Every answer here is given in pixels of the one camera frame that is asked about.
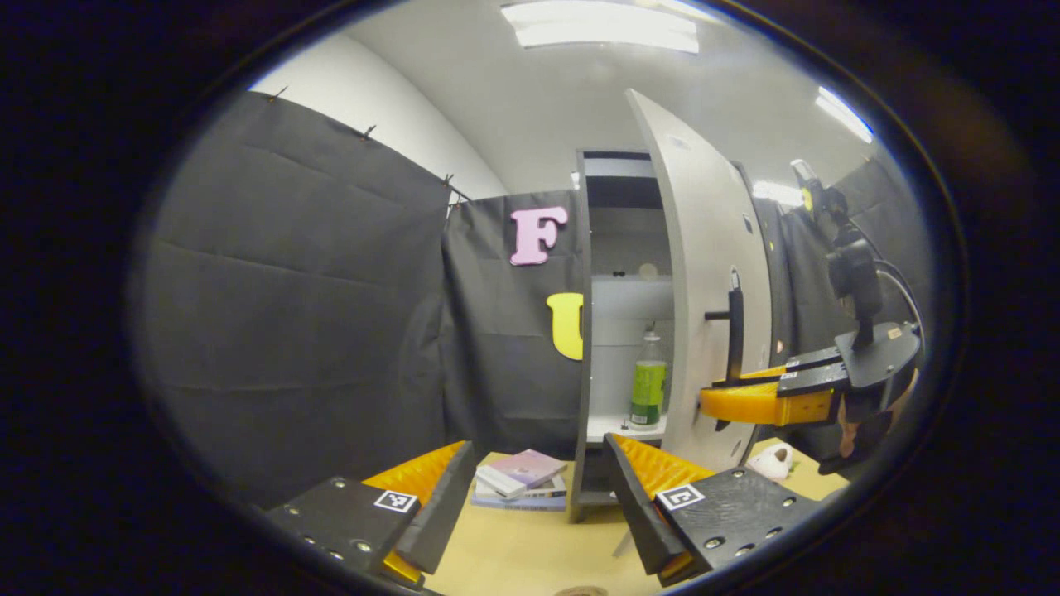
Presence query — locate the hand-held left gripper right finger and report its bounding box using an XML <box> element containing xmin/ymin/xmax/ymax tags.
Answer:
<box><xmin>602</xmin><ymin>432</ymin><xmax>822</xmax><ymax>589</ymax></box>

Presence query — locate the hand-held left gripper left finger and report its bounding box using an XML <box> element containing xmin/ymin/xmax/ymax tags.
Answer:
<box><xmin>263</xmin><ymin>441</ymin><xmax>479</xmax><ymax>593</ymax></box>

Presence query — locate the black cabinet door handle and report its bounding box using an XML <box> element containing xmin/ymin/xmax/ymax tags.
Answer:
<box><xmin>704</xmin><ymin>267</ymin><xmax>744</xmax><ymax>431</ymax></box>

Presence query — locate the green label plastic bottle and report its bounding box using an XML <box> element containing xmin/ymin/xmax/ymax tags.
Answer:
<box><xmin>629</xmin><ymin>323</ymin><xmax>668</xmax><ymax>430</ymax></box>

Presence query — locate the grey cabinet door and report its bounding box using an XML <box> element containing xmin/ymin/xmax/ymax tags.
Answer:
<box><xmin>625</xmin><ymin>89</ymin><xmax>775</xmax><ymax>473</ymax></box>

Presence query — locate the dark grey cabinet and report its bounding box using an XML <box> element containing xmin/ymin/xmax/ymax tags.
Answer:
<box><xmin>567</xmin><ymin>149</ymin><xmax>783</xmax><ymax>524</ymax></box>

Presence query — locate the pink white plush toy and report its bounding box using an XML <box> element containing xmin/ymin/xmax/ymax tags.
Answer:
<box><xmin>745</xmin><ymin>443</ymin><xmax>794</xmax><ymax>483</ymax></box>

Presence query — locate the small ceiling light panel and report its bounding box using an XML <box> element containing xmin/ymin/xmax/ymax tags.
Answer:
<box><xmin>752</xmin><ymin>180</ymin><xmax>802</xmax><ymax>208</ymax></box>

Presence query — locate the slim ceiling light panel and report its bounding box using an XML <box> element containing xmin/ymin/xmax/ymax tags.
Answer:
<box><xmin>816</xmin><ymin>87</ymin><xmax>875</xmax><ymax>143</ymax></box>

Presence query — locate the black backdrop cloth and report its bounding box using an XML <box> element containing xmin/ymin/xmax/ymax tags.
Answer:
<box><xmin>128</xmin><ymin>89</ymin><xmax>932</xmax><ymax>506</ymax></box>

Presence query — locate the wide ceiling light panel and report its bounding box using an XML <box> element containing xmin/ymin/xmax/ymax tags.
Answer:
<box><xmin>501</xmin><ymin>0</ymin><xmax>701</xmax><ymax>55</ymax></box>

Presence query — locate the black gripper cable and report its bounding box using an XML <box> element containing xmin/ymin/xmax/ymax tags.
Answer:
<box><xmin>874</xmin><ymin>259</ymin><xmax>926</xmax><ymax>332</ymax></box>

